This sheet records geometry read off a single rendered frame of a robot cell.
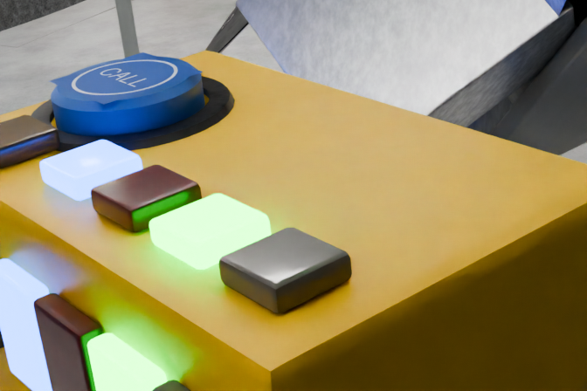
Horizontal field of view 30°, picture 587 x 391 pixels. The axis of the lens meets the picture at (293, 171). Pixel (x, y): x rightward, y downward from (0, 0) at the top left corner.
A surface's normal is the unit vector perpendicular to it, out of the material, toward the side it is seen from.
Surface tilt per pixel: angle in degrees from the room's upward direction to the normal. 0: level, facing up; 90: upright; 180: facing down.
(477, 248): 22
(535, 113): 130
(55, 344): 90
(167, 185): 0
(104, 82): 0
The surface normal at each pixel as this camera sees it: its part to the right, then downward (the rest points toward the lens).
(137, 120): 0.24, 0.37
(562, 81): 0.54, 0.78
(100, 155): -0.10, -0.91
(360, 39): -0.28, -0.18
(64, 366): -0.77, 0.32
